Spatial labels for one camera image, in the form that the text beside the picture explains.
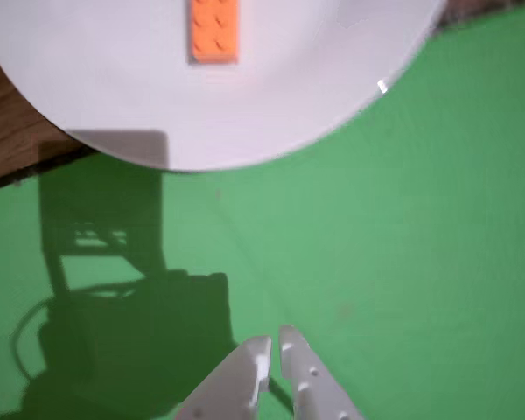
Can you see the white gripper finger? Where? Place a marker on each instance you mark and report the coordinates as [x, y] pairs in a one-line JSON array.
[[232, 380], [310, 389]]

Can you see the orange lego block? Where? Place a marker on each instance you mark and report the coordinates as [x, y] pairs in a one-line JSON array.
[[213, 30]]

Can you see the white round plate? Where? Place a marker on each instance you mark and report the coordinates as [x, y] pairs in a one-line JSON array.
[[114, 87]]

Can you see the green mat with dark edge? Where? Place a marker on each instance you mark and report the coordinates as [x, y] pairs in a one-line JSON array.
[[398, 262]]

